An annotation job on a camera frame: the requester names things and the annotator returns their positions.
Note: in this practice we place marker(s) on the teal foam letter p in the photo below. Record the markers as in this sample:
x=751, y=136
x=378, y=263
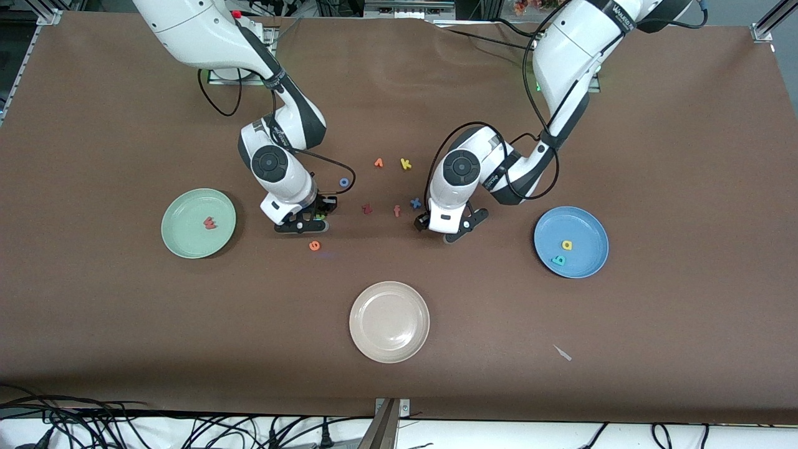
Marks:
x=555, y=260

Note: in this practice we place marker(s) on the blue plate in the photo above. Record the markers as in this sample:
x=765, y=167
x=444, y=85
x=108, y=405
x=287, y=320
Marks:
x=586, y=262

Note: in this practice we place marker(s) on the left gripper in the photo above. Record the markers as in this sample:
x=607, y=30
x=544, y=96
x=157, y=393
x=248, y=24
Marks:
x=422, y=221

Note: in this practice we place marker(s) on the aluminium frame rail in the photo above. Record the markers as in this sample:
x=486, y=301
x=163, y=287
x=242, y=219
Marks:
x=15, y=75

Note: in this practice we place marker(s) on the pink artificial flowers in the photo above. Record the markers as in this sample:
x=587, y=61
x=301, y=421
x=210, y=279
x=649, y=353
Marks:
x=523, y=6

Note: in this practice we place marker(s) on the metal table edge bracket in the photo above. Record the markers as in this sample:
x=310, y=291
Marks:
x=385, y=427

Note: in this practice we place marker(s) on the grey tape scrap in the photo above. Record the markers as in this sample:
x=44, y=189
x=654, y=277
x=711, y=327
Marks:
x=563, y=353

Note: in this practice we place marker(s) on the beige plate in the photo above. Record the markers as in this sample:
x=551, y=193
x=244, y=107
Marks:
x=389, y=321

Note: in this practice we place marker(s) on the aluminium frame corner post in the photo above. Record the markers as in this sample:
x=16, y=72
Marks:
x=770, y=25

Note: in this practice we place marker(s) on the aluminium frame corner bracket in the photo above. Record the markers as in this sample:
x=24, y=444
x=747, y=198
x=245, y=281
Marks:
x=48, y=14

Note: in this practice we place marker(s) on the green plate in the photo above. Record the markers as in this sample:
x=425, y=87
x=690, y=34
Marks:
x=187, y=237

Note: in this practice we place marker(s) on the brown table mat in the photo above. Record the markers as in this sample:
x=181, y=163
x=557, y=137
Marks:
x=124, y=343

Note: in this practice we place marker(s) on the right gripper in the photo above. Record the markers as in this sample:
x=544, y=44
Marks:
x=325, y=204

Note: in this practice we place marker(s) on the grey equipment box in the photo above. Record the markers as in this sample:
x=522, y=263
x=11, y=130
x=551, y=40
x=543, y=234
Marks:
x=405, y=9

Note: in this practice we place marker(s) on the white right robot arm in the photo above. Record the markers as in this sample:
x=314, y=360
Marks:
x=187, y=31

